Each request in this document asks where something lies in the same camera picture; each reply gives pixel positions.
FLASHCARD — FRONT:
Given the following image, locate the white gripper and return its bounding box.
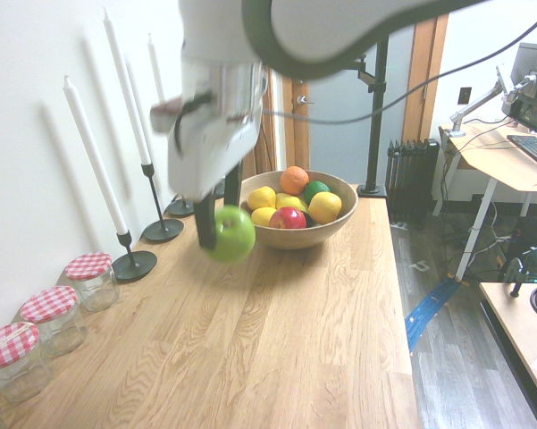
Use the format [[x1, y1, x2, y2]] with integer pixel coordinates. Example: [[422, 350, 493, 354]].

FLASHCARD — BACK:
[[166, 88, 263, 249]]

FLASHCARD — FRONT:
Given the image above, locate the green apple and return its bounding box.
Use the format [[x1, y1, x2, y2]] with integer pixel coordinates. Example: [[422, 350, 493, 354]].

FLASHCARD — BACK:
[[205, 204, 256, 264]]

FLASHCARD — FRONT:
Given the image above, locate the red apple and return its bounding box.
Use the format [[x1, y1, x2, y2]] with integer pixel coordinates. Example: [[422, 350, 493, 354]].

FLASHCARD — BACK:
[[268, 206, 308, 230]]

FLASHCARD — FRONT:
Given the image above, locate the large yellow apple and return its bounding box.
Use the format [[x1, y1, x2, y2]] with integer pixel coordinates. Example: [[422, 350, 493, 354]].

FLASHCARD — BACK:
[[307, 191, 343, 225]]

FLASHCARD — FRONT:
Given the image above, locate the black candle holder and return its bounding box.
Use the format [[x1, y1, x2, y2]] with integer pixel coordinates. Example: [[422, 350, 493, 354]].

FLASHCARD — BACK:
[[164, 194, 197, 219], [141, 163, 185, 244], [111, 230, 158, 282]]

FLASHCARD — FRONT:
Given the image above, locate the yellow lemon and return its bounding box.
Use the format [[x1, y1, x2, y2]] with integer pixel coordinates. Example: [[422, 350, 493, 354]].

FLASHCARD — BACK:
[[247, 186, 278, 212], [275, 192, 310, 214], [250, 206, 278, 227]]

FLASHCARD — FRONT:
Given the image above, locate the orange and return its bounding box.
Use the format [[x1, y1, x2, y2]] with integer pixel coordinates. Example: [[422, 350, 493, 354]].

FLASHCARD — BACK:
[[280, 165, 310, 196]]

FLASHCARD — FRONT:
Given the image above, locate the wooden fruit bowl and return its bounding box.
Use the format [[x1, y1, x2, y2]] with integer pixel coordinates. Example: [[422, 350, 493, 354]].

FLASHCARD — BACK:
[[240, 169, 359, 250]]

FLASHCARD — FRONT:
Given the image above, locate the green lime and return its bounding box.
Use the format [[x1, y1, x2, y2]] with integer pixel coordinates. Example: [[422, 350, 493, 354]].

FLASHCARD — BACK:
[[303, 180, 332, 206]]

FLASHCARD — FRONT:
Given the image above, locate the white taper candle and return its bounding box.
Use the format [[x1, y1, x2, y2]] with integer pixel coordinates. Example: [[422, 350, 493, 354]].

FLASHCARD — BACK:
[[63, 74, 130, 237], [146, 31, 167, 105], [102, 6, 153, 167]]

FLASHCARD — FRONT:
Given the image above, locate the grey door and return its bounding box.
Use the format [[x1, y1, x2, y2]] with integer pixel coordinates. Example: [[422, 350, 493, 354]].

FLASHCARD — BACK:
[[306, 21, 417, 181]]

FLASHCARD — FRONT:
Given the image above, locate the glass jar red checked lid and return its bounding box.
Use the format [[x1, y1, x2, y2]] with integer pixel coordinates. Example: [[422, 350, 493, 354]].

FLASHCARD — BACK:
[[20, 285, 89, 358], [64, 252, 120, 313], [0, 321, 54, 405]]

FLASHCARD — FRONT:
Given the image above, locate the black monitor pole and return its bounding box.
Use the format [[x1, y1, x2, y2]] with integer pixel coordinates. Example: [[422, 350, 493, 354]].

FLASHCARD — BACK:
[[339, 33, 390, 198]]

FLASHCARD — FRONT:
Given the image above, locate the black radiator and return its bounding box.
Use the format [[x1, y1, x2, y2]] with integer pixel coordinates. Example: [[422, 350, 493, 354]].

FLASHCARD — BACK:
[[385, 138, 441, 223]]

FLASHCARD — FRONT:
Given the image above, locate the wooden office desk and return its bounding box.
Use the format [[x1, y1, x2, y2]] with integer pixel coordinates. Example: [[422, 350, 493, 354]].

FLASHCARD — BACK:
[[437, 120, 537, 283]]

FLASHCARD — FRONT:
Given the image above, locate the black table clamp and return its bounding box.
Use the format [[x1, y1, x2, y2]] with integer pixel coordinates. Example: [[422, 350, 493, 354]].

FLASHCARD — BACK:
[[504, 257, 526, 299]]

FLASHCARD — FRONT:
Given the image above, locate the black keyboard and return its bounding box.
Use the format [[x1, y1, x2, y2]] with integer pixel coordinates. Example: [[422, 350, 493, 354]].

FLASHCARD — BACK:
[[507, 133, 537, 164]]

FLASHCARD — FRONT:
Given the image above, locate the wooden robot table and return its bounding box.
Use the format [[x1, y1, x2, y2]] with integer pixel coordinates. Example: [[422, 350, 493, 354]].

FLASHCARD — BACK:
[[478, 281, 537, 419]]

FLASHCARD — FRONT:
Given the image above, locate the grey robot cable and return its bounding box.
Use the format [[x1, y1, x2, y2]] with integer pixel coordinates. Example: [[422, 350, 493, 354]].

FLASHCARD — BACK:
[[261, 4, 537, 123]]

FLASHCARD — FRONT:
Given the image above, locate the blue floor cable cover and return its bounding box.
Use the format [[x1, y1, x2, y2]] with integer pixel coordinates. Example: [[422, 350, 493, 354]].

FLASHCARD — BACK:
[[404, 276, 462, 355]]

